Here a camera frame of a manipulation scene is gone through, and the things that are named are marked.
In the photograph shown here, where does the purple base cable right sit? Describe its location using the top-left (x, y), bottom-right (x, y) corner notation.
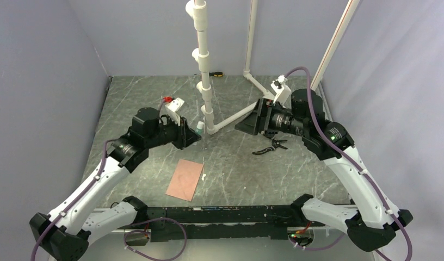
top-left (287, 223), bottom-right (347, 252)

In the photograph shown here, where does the green glue stick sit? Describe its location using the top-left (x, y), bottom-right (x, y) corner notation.
top-left (195, 121), bottom-right (205, 135)

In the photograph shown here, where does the pink brown envelope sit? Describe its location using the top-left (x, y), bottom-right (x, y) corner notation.
top-left (165, 159), bottom-right (204, 202)

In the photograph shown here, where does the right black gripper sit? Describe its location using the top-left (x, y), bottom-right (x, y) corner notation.
top-left (235, 97), bottom-right (307, 136)

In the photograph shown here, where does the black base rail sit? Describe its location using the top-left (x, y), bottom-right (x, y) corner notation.
top-left (112, 204), bottom-right (325, 243)

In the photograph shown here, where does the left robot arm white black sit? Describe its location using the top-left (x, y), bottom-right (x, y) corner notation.
top-left (29, 107), bottom-right (201, 260)

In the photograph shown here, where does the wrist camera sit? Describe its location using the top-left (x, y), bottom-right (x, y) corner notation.
top-left (163, 96), bottom-right (185, 126)
top-left (270, 74), bottom-right (292, 105)

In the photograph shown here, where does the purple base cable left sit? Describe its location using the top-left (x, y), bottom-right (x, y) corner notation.
top-left (123, 217), bottom-right (188, 261)

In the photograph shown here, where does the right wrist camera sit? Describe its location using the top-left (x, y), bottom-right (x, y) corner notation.
top-left (270, 74), bottom-right (292, 105)

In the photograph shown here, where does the small yellow black object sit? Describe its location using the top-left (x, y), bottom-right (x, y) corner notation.
top-left (209, 71), bottom-right (224, 77)

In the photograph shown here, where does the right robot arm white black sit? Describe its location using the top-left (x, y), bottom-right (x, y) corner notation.
top-left (235, 89), bottom-right (413, 252)

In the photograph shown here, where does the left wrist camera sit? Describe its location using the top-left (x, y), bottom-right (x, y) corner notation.
top-left (163, 96), bottom-right (185, 126)

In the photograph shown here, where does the white PVC pipe frame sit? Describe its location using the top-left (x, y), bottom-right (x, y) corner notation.
top-left (185, 1), bottom-right (360, 135)

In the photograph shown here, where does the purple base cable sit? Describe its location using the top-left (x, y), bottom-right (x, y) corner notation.
top-left (123, 217), bottom-right (188, 261)
top-left (287, 223), bottom-right (347, 252)

